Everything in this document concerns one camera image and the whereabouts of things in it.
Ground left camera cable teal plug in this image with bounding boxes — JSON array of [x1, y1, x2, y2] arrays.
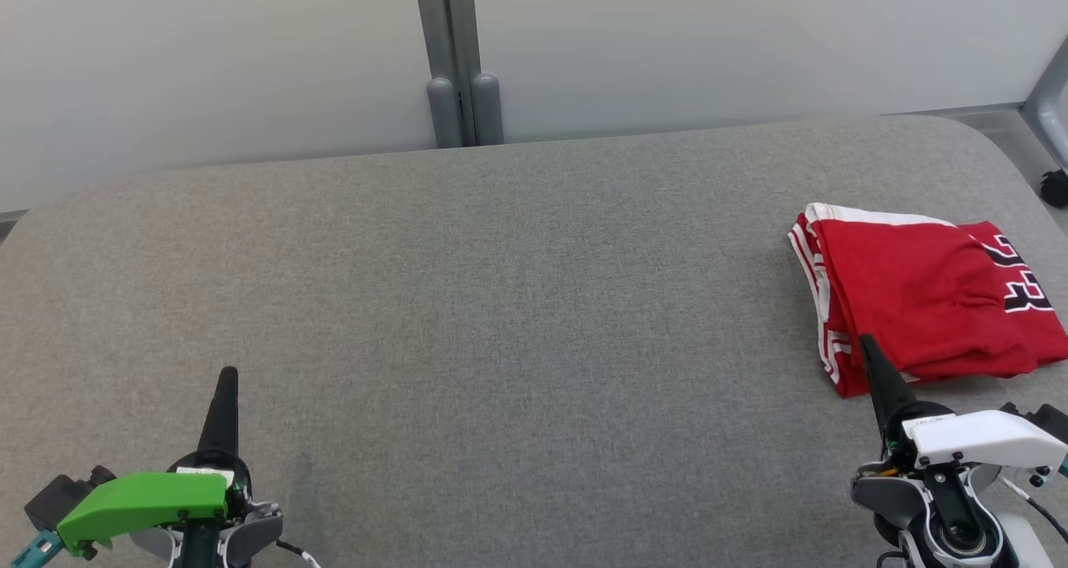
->
[[10, 528, 63, 568]]

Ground grey cylindrical post foot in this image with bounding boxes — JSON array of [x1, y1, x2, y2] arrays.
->
[[471, 71, 505, 145], [427, 74, 464, 149]]

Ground red white sports shorts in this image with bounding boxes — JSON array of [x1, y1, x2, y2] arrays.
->
[[805, 203, 1068, 383]]

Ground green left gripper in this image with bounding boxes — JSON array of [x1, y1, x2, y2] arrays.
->
[[55, 366, 251, 556]]

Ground grey metal partition post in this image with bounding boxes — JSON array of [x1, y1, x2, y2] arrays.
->
[[411, 0, 482, 148]]

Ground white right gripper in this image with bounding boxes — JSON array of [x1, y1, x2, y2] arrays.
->
[[858, 333, 1068, 473]]

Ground small black floor object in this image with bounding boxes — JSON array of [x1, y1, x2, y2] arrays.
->
[[1039, 168, 1068, 210]]

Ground black white left arm cable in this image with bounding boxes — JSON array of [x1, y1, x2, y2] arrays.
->
[[275, 537, 322, 568]]

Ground grey metal frame leg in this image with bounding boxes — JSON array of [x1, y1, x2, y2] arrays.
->
[[1022, 38, 1068, 173]]

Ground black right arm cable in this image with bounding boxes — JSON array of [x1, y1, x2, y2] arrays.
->
[[997, 476, 1068, 552]]

